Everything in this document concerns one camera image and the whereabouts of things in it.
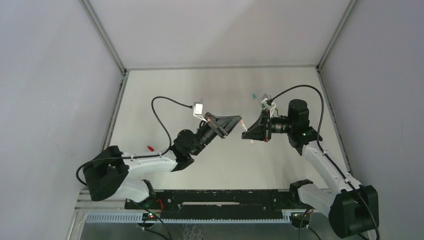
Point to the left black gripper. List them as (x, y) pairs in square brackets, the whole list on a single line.
[(216, 125)]

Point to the white teal marker pen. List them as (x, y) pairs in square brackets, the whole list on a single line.
[(255, 98)]

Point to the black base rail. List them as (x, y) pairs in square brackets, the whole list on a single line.
[(228, 205)]

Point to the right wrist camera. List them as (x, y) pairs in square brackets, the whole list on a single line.
[(268, 104)]

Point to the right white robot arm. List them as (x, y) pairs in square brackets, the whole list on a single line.
[(351, 207)]

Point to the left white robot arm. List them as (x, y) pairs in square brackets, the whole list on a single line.
[(117, 174)]

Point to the orange pen cap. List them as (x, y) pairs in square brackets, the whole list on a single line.
[(243, 125)]

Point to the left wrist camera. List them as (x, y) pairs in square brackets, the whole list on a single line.
[(198, 110)]

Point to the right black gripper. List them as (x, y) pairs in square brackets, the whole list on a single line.
[(267, 125)]

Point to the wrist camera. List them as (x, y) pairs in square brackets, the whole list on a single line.
[(198, 110), (268, 104)]

